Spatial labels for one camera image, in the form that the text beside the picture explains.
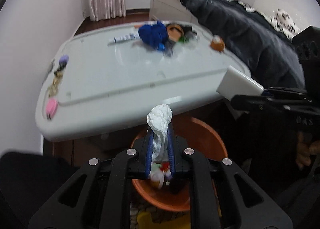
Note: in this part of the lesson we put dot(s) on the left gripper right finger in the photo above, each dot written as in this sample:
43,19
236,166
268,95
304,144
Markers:
176,147

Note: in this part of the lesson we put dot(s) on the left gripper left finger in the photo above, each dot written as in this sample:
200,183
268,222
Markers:
141,167

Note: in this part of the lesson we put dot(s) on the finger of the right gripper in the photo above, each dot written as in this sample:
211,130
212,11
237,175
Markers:
250,103
283,91

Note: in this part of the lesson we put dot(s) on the white rectangular box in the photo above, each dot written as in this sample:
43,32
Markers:
235,83

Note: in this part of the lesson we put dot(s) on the white tissue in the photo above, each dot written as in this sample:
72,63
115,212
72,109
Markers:
158,120

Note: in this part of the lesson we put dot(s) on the white blue ointment tube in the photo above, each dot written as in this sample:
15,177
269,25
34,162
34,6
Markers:
128,37

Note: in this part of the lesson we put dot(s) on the blue knit sock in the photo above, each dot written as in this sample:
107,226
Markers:
155,35

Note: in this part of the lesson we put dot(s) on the orange trash bucket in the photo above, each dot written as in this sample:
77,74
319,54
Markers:
200,137

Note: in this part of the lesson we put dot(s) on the black white patterned pillow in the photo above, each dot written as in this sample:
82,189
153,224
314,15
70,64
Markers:
281,21

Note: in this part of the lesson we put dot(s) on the dark fleece blanket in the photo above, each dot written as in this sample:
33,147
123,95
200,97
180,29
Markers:
269,54

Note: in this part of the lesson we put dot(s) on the green plastic container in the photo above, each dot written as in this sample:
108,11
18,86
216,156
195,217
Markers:
183,39

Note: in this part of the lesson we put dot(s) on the pink eraser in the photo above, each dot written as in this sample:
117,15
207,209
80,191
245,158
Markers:
51,108

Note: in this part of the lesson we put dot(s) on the beige hair clip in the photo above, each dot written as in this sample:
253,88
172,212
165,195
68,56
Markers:
54,87

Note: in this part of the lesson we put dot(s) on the purple hair clip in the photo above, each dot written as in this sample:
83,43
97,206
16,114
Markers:
64,59

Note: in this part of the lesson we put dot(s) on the white bed frame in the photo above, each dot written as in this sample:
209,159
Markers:
170,10

